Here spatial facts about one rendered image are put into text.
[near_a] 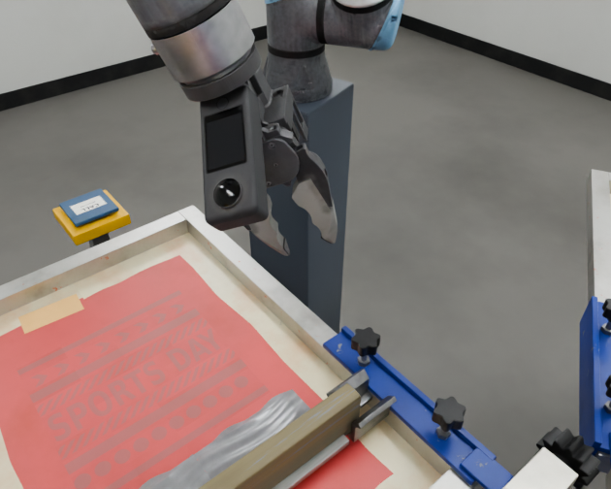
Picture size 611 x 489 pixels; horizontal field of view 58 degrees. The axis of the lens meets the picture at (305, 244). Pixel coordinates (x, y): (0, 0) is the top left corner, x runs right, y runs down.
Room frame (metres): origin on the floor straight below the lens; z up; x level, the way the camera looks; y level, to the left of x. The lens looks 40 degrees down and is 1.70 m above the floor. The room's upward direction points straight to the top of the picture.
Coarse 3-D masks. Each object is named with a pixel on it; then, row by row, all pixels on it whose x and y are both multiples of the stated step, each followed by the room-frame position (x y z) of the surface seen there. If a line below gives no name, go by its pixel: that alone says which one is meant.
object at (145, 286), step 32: (128, 288) 0.76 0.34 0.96; (160, 288) 0.76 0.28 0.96; (192, 288) 0.76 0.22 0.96; (224, 320) 0.68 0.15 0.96; (256, 352) 0.60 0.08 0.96; (288, 384) 0.54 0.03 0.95; (192, 448) 0.43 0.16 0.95; (352, 448) 0.43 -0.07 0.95; (320, 480) 0.38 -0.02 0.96; (352, 480) 0.38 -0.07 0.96
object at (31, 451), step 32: (64, 320) 0.68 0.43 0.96; (96, 320) 0.68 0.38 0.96; (0, 352) 0.60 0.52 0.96; (32, 352) 0.60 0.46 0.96; (0, 384) 0.54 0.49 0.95; (0, 416) 0.48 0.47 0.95; (32, 416) 0.48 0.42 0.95; (32, 448) 0.43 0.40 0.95; (32, 480) 0.38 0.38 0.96; (64, 480) 0.38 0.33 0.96
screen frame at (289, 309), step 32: (160, 224) 0.92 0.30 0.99; (192, 224) 0.92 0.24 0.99; (96, 256) 0.81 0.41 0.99; (128, 256) 0.85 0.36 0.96; (224, 256) 0.82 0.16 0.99; (0, 288) 0.72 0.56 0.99; (32, 288) 0.73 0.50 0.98; (256, 288) 0.73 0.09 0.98; (288, 320) 0.66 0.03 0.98; (320, 320) 0.65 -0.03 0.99; (320, 352) 0.59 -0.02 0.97; (416, 448) 0.42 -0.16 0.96; (448, 480) 0.36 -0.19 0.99
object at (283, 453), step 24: (312, 408) 0.43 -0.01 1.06; (336, 408) 0.42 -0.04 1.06; (288, 432) 0.39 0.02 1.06; (312, 432) 0.39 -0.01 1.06; (336, 432) 0.42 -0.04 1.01; (264, 456) 0.36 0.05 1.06; (288, 456) 0.37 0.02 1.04; (312, 456) 0.39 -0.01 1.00; (216, 480) 0.33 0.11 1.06; (240, 480) 0.33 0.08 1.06; (264, 480) 0.34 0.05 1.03
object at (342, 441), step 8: (336, 440) 0.42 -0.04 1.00; (344, 440) 0.42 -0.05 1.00; (328, 448) 0.40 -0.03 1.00; (336, 448) 0.40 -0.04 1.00; (320, 456) 0.39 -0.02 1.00; (328, 456) 0.39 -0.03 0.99; (304, 464) 0.38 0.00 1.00; (312, 464) 0.38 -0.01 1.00; (320, 464) 0.38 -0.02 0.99; (296, 472) 0.37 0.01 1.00; (304, 472) 0.37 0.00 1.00; (312, 472) 0.38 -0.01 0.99; (288, 480) 0.36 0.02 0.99; (296, 480) 0.36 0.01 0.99; (280, 488) 0.35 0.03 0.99; (288, 488) 0.35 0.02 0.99
